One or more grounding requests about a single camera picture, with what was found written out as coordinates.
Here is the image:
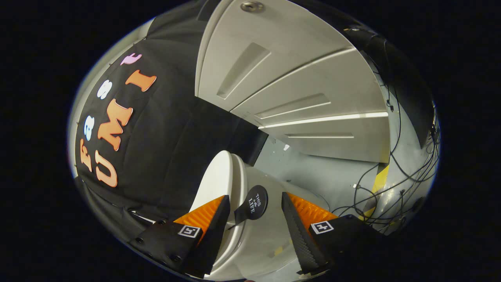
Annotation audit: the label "white toilet lid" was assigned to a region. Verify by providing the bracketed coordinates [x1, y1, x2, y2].
[190, 150, 249, 271]

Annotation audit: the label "black floor cables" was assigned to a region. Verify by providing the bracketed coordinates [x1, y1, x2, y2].
[333, 39, 441, 235]

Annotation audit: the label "black round lid handle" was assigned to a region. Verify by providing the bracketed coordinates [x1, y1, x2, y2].
[234, 185, 269, 230]

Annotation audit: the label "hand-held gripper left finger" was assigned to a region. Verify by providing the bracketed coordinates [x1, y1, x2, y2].
[129, 195, 231, 279]

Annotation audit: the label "yellow black floor tape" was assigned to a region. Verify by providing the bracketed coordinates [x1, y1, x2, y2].
[358, 164, 390, 220]

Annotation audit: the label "white panelled cabinet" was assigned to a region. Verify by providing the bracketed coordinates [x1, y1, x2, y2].
[195, 0, 392, 163]

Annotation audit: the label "white toilet bowl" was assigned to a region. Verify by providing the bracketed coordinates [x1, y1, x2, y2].
[205, 164, 330, 281]

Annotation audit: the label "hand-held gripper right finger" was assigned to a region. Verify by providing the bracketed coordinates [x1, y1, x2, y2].
[281, 192, 386, 275]

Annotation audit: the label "black backdrop cloth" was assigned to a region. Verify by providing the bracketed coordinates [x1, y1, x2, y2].
[74, 0, 270, 239]

